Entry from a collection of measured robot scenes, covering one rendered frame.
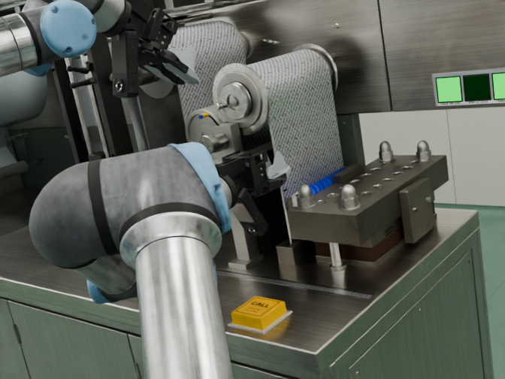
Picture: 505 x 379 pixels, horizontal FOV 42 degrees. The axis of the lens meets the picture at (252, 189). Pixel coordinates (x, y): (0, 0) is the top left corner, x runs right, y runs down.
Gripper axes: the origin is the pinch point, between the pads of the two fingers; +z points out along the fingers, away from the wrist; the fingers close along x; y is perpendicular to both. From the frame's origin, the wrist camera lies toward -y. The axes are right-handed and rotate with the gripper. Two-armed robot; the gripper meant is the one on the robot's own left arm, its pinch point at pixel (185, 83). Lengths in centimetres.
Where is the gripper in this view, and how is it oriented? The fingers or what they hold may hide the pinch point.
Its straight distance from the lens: 127.9
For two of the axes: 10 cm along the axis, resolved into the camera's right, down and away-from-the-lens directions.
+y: 2.8, -9.3, 2.4
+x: -7.5, -0.6, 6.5
